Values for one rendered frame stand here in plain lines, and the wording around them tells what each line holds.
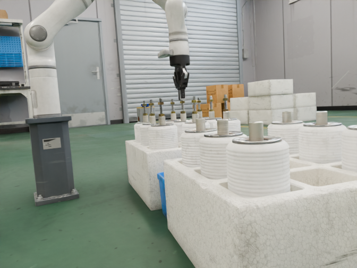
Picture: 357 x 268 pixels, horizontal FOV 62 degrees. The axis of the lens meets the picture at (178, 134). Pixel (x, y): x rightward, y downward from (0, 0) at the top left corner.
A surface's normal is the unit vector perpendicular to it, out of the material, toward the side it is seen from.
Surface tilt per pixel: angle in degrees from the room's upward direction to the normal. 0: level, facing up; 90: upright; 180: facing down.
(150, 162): 90
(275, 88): 90
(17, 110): 90
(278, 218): 90
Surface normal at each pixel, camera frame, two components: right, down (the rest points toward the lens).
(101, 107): 0.47, 0.06
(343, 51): -0.88, 0.10
